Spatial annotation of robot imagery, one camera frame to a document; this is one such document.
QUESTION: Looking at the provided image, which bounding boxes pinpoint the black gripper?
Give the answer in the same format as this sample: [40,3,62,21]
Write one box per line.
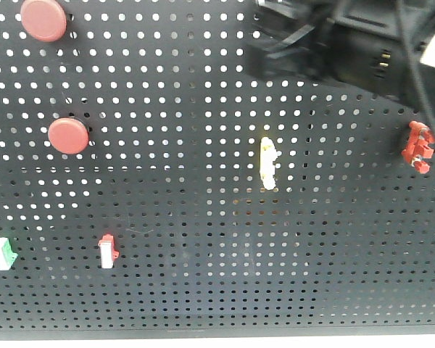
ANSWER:
[245,1,435,117]

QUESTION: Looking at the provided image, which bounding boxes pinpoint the lower red mushroom button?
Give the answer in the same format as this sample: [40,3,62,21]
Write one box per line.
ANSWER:
[48,117,89,154]

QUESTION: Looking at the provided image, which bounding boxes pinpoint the red mushroom button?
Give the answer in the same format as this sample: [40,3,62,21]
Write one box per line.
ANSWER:
[48,117,89,154]
[20,0,67,42]

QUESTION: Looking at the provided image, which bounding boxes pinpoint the upper red mushroom button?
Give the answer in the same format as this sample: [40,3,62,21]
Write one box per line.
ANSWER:
[20,0,67,42]

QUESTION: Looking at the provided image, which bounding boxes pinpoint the black perforated pegboard panel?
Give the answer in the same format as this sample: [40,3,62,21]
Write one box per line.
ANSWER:
[0,1,435,339]

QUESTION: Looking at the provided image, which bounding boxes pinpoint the yellow toggle switch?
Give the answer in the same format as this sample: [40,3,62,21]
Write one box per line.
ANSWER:
[260,136,278,190]

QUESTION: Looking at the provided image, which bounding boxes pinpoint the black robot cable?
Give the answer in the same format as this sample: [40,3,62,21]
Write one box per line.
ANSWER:
[394,0,435,167]

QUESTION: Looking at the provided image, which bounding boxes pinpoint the red toggle switch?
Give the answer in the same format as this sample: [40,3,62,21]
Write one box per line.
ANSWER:
[401,120,435,174]

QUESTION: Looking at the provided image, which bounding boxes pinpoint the white red rocker switch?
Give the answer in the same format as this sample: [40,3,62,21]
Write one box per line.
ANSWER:
[98,233,119,269]

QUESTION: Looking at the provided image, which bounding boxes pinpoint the white green rocker switch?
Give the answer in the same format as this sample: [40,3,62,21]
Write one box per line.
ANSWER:
[0,237,18,271]

